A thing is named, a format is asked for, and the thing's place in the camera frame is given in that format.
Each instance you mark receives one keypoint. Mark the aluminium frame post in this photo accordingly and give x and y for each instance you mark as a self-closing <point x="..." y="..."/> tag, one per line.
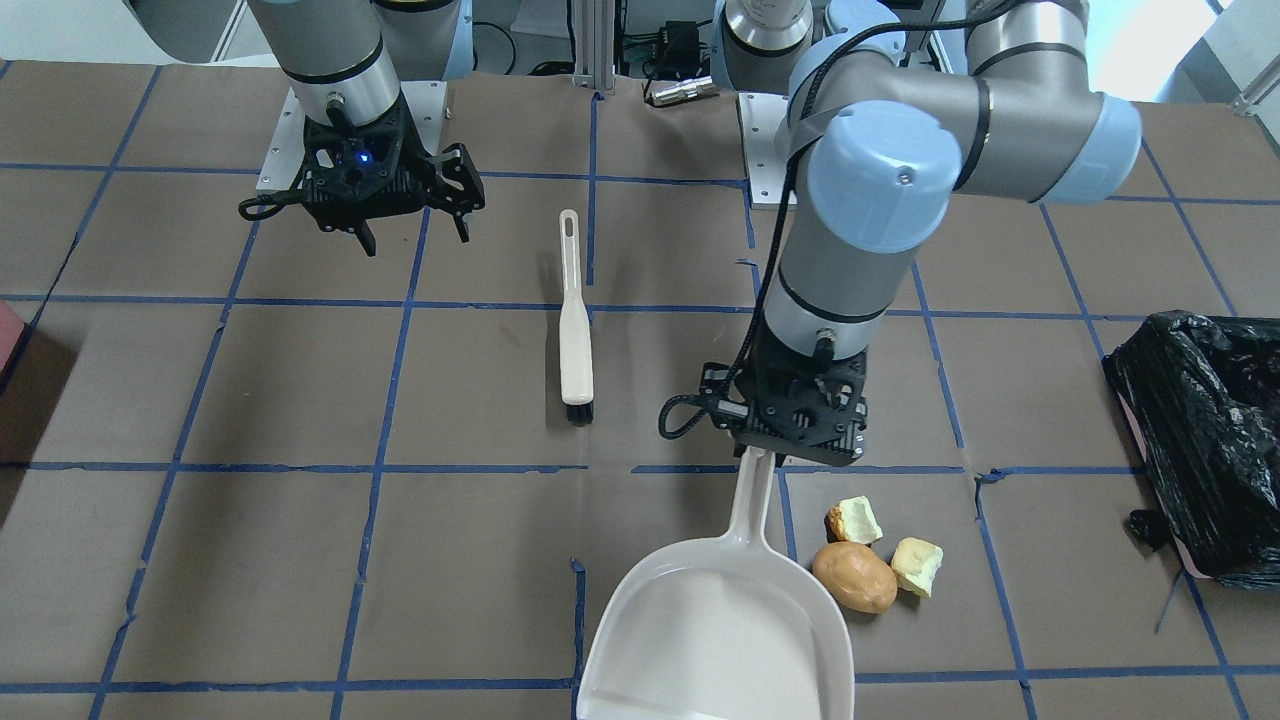
<point x="593" y="38"/>

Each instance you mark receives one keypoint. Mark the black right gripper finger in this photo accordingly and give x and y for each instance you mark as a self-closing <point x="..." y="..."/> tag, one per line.
<point x="461" y="219"/>
<point x="363" y="234"/>

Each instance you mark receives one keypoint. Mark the brown bread roll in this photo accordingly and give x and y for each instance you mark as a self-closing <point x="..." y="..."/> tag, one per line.
<point x="858" y="578"/>

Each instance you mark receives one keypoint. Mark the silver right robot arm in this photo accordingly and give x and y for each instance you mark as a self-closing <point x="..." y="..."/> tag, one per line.
<point x="349" y="59"/>

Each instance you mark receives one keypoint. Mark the white brush black bristles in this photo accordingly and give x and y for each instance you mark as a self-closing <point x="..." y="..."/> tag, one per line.
<point x="575" y="354"/>

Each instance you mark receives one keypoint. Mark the pink plastic bin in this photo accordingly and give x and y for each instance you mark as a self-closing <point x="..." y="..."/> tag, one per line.
<point x="13" y="331"/>

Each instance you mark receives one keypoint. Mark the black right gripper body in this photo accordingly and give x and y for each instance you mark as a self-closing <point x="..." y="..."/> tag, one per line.
<point x="456" y="180"/>

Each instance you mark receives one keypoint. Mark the silver metal cylinder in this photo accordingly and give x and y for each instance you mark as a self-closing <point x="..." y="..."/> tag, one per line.
<point x="687" y="90"/>

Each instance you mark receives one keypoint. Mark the torn bread piece pale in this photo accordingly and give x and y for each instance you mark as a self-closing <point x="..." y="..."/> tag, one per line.
<point x="916" y="563"/>

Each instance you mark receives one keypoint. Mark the torn bread piece crusty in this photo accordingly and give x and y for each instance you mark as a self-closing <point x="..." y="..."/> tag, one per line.
<point x="853" y="520"/>

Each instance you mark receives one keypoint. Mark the beige plastic dustpan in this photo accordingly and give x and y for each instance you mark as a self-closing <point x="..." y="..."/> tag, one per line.
<point x="721" y="628"/>

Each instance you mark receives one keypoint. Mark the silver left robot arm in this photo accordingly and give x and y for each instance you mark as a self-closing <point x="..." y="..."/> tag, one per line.
<point x="886" y="120"/>

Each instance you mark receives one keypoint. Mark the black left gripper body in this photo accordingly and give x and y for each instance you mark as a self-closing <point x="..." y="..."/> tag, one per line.
<point x="713" y="383"/>

